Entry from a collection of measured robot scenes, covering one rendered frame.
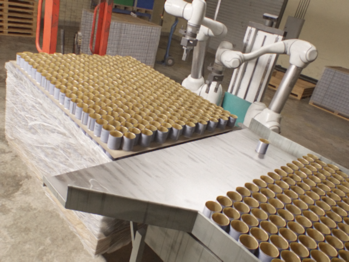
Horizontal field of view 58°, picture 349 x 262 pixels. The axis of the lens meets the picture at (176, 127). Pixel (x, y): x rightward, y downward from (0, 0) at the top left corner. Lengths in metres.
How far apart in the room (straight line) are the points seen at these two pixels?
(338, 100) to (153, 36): 4.75
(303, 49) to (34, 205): 2.44
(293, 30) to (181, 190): 9.68
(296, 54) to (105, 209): 1.78
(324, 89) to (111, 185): 7.80
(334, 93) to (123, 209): 7.86
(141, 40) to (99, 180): 6.16
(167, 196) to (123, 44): 5.94
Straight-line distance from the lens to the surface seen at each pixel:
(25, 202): 3.00
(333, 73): 8.73
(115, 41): 6.99
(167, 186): 1.45
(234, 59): 2.21
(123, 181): 1.42
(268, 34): 2.90
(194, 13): 2.14
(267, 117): 2.52
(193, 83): 2.94
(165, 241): 1.44
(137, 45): 7.37
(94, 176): 1.43
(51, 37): 2.94
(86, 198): 1.21
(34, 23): 8.90
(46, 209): 2.92
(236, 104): 2.95
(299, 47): 2.48
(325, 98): 8.80
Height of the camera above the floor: 1.88
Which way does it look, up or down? 23 degrees down
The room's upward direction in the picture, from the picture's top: 14 degrees clockwise
